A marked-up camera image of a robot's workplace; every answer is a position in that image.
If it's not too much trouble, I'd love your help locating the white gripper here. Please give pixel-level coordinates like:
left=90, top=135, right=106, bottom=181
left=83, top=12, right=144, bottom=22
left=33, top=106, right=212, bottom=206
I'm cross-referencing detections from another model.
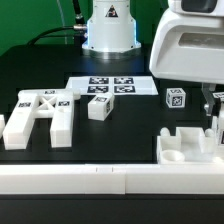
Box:
left=149, top=0, right=224, bottom=116

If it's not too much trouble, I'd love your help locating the white chair seat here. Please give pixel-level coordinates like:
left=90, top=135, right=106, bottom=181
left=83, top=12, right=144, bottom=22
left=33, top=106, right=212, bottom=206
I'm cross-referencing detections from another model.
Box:
left=156, top=127, right=224, bottom=165

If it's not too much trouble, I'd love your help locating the white tagged cube right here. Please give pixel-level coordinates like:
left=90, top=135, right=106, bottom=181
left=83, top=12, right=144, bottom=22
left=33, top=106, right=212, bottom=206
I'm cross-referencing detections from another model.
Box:
left=213, top=92, right=224, bottom=111

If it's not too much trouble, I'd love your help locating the white tagged cube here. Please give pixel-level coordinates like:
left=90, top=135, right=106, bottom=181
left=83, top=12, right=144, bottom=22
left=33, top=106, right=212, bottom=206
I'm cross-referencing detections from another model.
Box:
left=166, top=88, right=186, bottom=108
left=213, top=92, right=224, bottom=111

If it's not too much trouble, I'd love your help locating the marker sheet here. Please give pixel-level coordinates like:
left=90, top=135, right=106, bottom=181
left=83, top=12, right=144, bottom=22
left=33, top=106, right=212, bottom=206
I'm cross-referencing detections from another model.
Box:
left=66, top=76, right=158, bottom=95

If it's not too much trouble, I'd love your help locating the white block left edge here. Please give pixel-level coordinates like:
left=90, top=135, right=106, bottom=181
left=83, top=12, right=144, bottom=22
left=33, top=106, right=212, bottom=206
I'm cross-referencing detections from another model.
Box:
left=0, top=114, right=5, bottom=139

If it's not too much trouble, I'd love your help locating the black cable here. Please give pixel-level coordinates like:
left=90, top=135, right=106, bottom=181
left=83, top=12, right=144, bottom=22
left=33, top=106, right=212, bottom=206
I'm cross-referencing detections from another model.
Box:
left=27, top=0, right=88, bottom=46

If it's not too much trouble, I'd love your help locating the white front rail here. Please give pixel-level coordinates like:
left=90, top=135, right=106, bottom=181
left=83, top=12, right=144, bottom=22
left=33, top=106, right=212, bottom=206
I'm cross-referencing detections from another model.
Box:
left=0, top=164, right=224, bottom=194

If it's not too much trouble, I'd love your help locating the white chair back frame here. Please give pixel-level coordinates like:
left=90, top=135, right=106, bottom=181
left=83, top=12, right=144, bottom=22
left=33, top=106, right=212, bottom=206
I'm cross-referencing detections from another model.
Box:
left=3, top=89, right=81, bottom=150

